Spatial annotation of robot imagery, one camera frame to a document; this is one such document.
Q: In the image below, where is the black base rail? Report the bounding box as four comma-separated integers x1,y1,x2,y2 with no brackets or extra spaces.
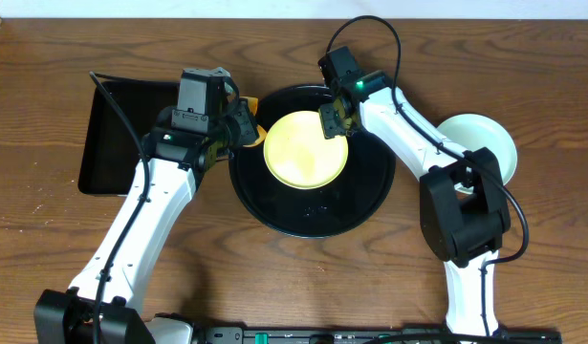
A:
154,326,562,344

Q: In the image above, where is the rectangular black tray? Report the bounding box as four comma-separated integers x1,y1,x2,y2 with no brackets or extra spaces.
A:
77,81,179,195

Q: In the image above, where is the yellow plate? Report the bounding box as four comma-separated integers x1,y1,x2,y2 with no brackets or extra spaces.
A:
263,111,349,190

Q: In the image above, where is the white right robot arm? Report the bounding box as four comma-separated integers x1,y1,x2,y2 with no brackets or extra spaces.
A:
319,69,511,336

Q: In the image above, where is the mint green plate with streak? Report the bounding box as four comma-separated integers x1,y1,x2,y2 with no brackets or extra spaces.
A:
437,114,518,184

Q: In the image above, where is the orange green scrub sponge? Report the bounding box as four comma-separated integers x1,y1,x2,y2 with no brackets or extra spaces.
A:
240,97,267,147

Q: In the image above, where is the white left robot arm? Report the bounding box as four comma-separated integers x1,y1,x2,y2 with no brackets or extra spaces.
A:
33,97,264,343

